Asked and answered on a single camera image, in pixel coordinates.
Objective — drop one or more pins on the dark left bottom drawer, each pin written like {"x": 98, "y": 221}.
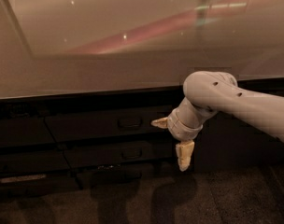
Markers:
{"x": 35, "y": 185}

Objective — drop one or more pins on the dark right cabinet door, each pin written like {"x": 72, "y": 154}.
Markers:
{"x": 229, "y": 142}

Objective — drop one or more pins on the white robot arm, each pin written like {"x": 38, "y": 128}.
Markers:
{"x": 207, "y": 93}

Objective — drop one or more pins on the dark left middle drawer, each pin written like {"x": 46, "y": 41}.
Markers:
{"x": 32, "y": 162}

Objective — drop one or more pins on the dark left top drawer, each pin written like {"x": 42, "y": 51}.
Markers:
{"x": 24, "y": 132}

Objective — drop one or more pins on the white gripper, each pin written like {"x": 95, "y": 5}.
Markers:
{"x": 179, "y": 129}

